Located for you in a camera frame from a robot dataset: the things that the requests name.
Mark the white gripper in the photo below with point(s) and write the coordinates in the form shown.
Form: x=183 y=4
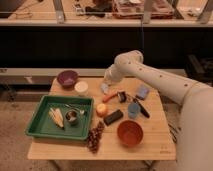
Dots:
x=108 y=77

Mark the light blue grey towel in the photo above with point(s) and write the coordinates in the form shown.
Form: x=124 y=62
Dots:
x=104 y=88

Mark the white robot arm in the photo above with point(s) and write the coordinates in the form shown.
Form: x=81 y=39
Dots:
x=195 y=141

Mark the white cup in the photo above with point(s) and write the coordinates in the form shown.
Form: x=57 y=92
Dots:
x=81 y=88

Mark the yellow orange apple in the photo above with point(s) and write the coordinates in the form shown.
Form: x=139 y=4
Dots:
x=101 y=110

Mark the black rectangular block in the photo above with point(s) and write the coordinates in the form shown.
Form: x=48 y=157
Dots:
x=116 y=115

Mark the purple bowl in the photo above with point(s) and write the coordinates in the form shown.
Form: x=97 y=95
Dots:
x=67 y=78

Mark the metal spoon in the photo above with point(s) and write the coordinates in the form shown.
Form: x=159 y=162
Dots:
x=81 y=111

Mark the wooden table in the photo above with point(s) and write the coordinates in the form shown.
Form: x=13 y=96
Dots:
x=157 y=143

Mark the small metal cup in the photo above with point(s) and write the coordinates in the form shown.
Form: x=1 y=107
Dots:
x=71 y=117

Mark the orange brown bowl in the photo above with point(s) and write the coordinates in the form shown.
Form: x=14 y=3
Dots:
x=130 y=133

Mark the bunch of dark grapes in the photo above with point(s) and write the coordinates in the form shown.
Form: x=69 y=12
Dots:
x=94 y=137

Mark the green plastic tray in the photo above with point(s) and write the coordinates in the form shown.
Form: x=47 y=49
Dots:
x=41 y=124

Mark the corn cob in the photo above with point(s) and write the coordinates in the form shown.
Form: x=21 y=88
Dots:
x=57 y=117

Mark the orange handled brush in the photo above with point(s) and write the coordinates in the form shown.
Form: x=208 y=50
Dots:
x=120 y=95

